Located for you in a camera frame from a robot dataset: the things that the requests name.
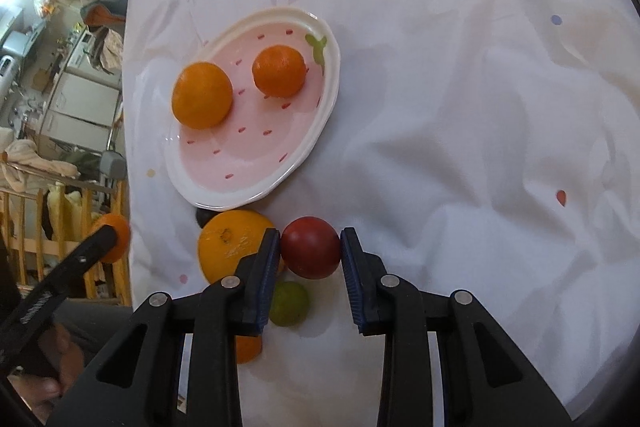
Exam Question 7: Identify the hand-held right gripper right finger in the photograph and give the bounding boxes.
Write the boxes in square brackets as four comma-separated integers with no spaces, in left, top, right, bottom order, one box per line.
[340,227,573,427]

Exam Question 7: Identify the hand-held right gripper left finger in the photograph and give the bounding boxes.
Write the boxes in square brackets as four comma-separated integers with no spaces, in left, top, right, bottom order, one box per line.
[47,228,282,427]

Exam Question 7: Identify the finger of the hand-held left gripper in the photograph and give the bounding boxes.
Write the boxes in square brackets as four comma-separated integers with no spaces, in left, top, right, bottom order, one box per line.
[0,224,118,373]

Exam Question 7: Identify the small green fruit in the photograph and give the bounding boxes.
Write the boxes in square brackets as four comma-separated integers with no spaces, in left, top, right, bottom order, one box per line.
[269,281,310,327]

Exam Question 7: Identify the small tangerine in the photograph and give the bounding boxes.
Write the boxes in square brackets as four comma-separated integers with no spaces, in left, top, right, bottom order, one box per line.
[235,334,263,365]
[251,46,307,98]
[90,213,132,264]

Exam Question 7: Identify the large orange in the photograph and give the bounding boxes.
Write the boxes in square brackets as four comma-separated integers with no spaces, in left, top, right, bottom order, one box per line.
[171,62,234,130]
[197,209,286,285]

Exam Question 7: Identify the red round fruit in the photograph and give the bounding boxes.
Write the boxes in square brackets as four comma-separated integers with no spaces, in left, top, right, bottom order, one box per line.
[280,216,342,280]

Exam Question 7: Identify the dark round plum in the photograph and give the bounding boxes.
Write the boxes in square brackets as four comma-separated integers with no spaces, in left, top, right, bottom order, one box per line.
[194,206,218,230]

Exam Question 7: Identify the pink strawberry pattern plate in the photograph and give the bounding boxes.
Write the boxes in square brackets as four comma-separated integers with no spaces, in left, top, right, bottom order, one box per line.
[165,7,342,212]

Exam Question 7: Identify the person's left hand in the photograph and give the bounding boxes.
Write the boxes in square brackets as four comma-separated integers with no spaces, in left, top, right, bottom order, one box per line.
[10,324,86,413]

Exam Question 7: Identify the person's grey trouser leg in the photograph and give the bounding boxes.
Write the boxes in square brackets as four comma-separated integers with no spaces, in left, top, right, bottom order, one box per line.
[52,298,147,360]

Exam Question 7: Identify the beige towel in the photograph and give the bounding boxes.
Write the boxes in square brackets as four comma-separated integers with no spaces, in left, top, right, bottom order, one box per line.
[0,139,82,188]

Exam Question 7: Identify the white cabinet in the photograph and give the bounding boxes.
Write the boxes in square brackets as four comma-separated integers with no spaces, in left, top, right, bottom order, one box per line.
[44,69,124,144]

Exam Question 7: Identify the white cartoon printed sheet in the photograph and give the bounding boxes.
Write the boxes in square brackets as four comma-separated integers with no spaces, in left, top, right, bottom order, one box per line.
[122,0,640,418]

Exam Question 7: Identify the wooden crib rail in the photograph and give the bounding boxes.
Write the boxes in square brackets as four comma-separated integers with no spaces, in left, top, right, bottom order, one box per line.
[0,184,132,305]

